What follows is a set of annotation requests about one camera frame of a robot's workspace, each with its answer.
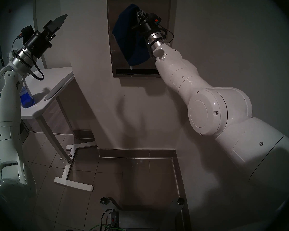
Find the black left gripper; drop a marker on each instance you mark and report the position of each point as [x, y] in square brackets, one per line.
[39, 42]

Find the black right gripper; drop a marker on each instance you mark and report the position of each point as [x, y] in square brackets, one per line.
[147, 26]

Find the dark blue cloth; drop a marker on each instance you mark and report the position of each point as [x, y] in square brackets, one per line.
[130, 38]

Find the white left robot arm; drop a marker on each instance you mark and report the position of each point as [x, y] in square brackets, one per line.
[8, 117]

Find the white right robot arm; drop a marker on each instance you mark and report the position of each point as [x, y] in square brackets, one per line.
[219, 107]

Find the white table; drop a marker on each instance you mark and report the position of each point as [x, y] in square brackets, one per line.
[53, 81]

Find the spray bottle with blue liquid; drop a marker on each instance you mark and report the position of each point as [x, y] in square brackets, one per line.
[27, 100]

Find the black star knob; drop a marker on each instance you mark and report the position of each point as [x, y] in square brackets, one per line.
[180, 201]
[105, 200]

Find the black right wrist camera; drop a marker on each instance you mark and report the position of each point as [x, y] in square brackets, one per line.
[157, 20]

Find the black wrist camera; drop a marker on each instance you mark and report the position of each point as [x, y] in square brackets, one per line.
[27, 32]
[157, 20]

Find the stainless steel wall dispenser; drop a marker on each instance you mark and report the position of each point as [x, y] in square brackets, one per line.
[163, 6]

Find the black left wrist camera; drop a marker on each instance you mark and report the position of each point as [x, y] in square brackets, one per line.
[27, 32]

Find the black box with red switch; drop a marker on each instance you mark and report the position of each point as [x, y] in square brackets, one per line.
[113, 218]

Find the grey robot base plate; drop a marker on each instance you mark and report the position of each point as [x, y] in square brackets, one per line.
[144, 221]

